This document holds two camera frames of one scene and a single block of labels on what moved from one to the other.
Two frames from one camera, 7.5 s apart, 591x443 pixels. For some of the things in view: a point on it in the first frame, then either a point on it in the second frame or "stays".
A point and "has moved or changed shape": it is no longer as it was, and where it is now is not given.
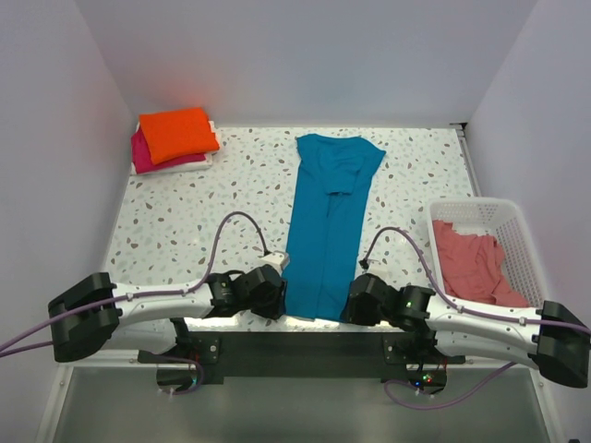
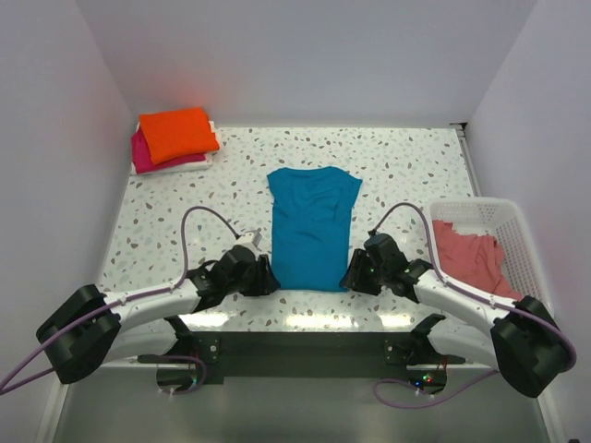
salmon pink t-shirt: [471, 267] stays
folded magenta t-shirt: [141, 161] stays
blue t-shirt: [329, 224] has moved or changed shape
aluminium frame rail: [54, 409] stays
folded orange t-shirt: [178, 134] stays
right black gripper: [351, 314] to [353, 280]
